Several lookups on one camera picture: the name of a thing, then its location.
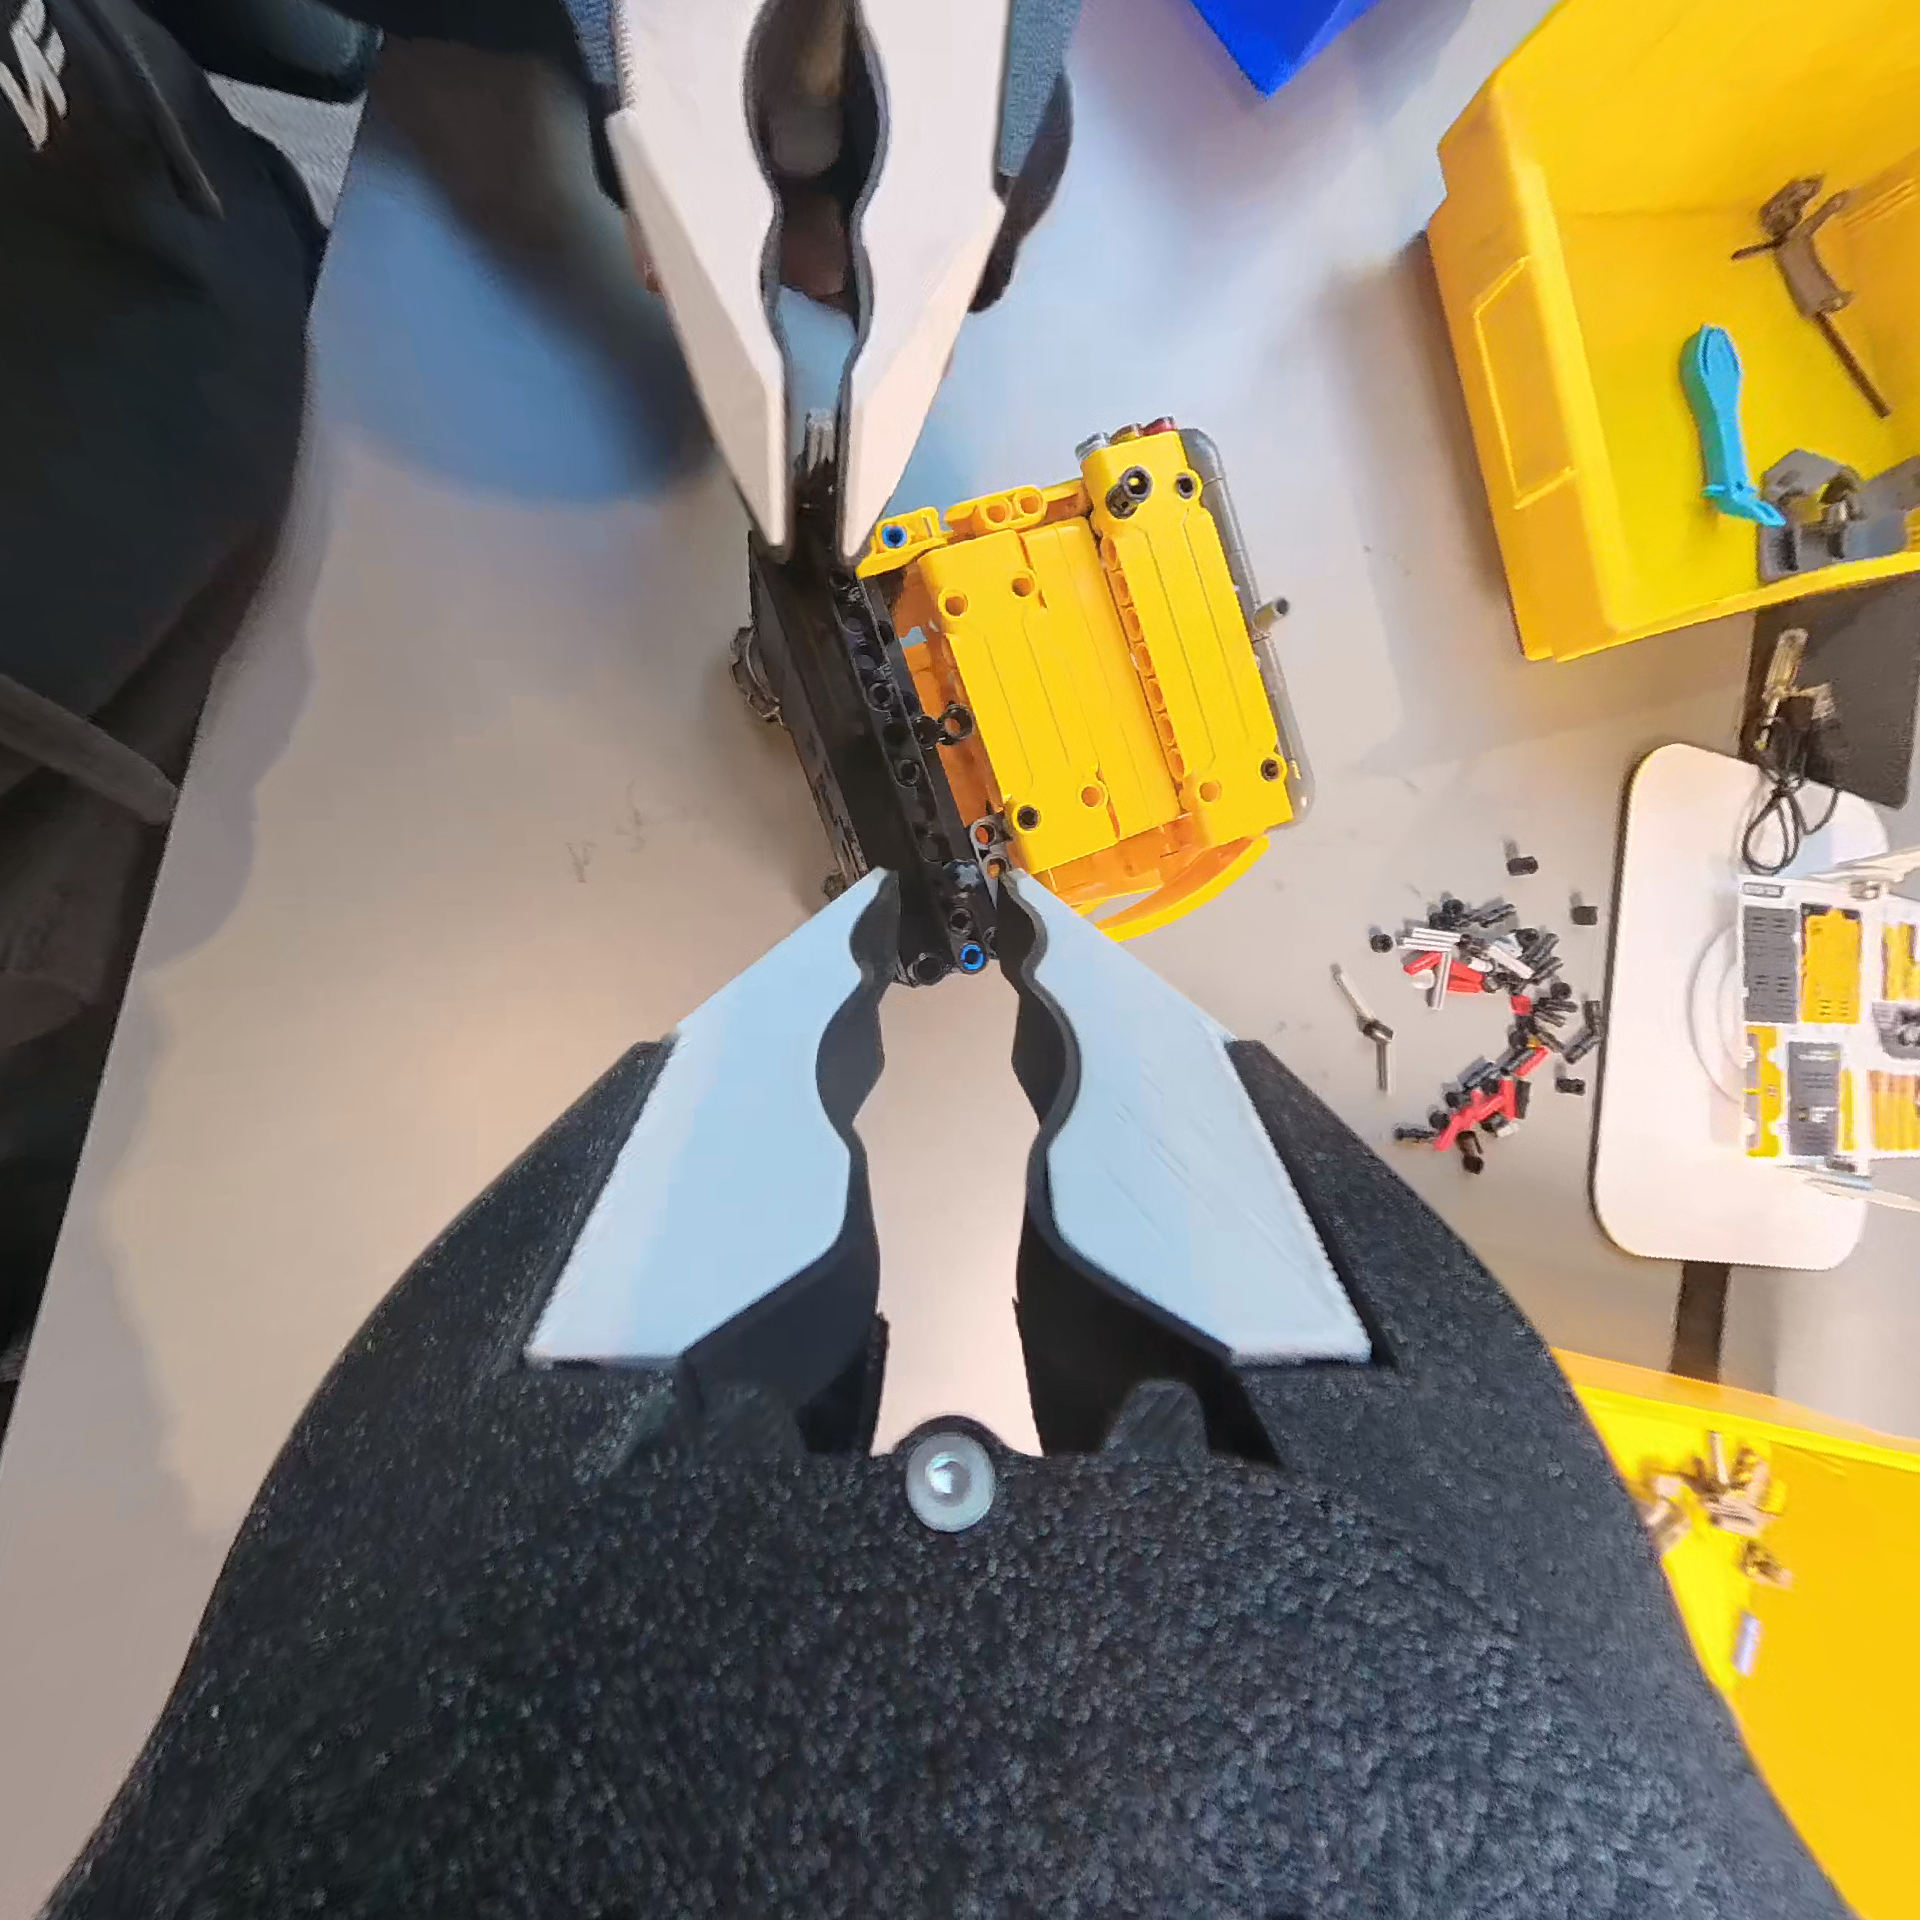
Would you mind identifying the black flat device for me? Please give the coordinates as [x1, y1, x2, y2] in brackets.
[1746, 572, 1920, 809]

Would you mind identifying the dark brick part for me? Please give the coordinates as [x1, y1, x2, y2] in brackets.
[1733, 171, 1897, 425]
[1756, 445, 1920, 581]

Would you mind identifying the black cable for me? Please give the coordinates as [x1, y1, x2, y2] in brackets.
[1736, 668, 1841, 881]

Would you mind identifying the yellow plastic bin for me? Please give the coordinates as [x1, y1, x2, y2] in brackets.
[1425, 0, 1920, 668]

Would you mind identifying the pile of small brick parts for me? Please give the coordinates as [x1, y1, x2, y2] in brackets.
[1384, 848, 1609, 1168]

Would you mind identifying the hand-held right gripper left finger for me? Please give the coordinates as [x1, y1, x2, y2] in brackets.
[527, 872, 899, 1427]

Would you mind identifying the sticker sheet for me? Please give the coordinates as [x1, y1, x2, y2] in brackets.
[1733, 873, 1920, 1176]

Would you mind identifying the grey desk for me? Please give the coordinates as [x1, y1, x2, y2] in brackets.
[0, 0, 1920, 1864]

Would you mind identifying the blue brick separator tool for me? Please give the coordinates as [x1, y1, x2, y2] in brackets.
[1677, 322, 1791, 531]

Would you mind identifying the grey axle pin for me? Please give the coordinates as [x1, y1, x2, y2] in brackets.
[1333, 957, 1401, 1099]

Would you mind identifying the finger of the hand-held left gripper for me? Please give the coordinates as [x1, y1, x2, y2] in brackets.
[604, 0, 832, 563]
[811, 0, 1029, 563]

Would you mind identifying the blue plastic bin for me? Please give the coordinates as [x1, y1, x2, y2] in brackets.
[1185, 0, 1385, 97]

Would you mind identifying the yellow plastic box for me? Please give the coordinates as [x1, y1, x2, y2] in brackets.
[1555, 1349, 1920, 1920]

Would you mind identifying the black yellow toy brick vehicle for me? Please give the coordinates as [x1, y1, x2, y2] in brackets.
[735, 421, 1316, 986]

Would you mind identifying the white document stand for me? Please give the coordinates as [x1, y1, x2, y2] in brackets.
[1589, 738, 1920, 1274]

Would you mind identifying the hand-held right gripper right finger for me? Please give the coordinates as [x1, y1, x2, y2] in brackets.
[1000, 872, 1378, 1435]

